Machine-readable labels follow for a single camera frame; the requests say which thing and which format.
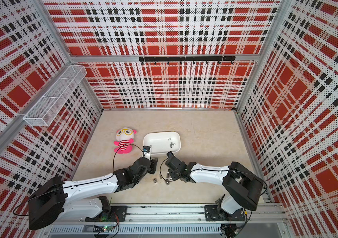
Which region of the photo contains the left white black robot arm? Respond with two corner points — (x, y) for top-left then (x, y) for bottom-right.
(28, 157), (158, 230)

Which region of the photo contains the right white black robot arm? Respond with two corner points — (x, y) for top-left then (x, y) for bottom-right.
(165, 152), (265, 220)

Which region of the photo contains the white plastic storage box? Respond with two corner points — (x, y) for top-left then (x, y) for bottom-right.
(143, 131), (181, 157)

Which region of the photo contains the pink white plush toy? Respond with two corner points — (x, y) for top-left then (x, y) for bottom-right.
(114, 127), (137, 154)

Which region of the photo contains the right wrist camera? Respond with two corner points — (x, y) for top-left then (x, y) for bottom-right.
(167, 151), (174, 158)

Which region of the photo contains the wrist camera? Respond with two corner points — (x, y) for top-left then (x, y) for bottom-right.
(167, 151), (174, 158)
(142, 145), (151, 160)

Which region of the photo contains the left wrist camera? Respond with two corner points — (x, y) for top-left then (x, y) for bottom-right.
(142, 145), (151, 160)

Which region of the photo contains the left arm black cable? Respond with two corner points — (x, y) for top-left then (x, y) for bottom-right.
(112, 143), (144, 173)

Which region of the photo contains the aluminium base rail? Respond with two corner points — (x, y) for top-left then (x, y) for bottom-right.
(38, 203), (293, 238)

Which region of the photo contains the black wall hook rail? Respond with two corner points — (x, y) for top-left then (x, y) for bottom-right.
(139, 56), (236, 63)

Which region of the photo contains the white wire mesh basket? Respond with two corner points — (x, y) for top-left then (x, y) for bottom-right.
(23, 65), (87, 127)

